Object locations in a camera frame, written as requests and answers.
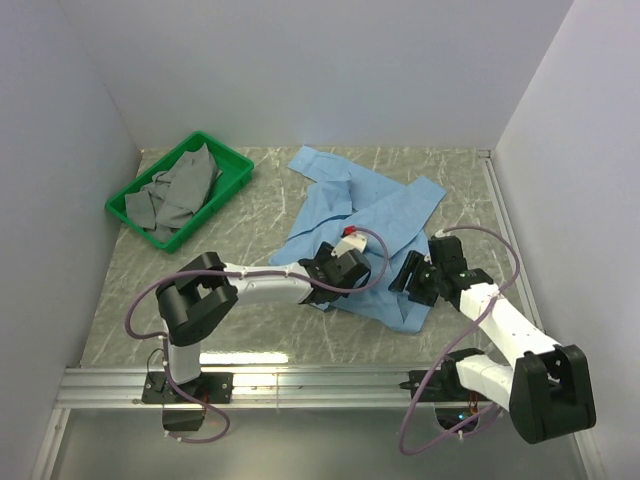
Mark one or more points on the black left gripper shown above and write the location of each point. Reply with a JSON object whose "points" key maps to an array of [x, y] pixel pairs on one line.
{"points": [[324, 254]]}

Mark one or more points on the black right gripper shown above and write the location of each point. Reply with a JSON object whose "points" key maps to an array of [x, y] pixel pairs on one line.
{"points": [[414, 262]]}

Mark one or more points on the light blue long sleeve shirt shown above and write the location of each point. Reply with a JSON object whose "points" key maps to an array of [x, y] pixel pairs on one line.
{"points": [[345, 194]]}

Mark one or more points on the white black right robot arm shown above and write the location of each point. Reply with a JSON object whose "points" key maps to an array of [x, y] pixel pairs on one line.
{"points": [[544, 386]]}

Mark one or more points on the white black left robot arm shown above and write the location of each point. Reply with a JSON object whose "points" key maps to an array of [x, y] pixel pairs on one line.
{"points": [[192, 307]]}

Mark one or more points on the grey long sleeve shirt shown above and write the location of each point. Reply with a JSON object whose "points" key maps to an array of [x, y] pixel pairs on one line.
{"points": [[171, 199]]}

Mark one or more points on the green plastic bin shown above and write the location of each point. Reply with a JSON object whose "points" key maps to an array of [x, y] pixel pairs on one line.
{"points": [[236, 172]]}

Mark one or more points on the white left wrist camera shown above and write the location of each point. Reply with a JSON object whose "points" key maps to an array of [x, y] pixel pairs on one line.
{"points": [[351, 239]]}

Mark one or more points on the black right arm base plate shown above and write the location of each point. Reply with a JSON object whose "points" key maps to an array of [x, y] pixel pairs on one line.
{"points": [[442, 387]]}

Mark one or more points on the aluminium side rail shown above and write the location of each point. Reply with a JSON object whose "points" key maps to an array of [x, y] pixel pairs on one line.
{"points": [[506, 230]]}

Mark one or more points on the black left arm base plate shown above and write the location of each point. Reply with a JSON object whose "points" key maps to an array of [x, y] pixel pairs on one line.
{"points": [[213, 388]]}

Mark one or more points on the aluminium front mounting rail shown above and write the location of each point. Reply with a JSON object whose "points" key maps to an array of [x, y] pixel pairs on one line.
{"points": [[253, 387]]}

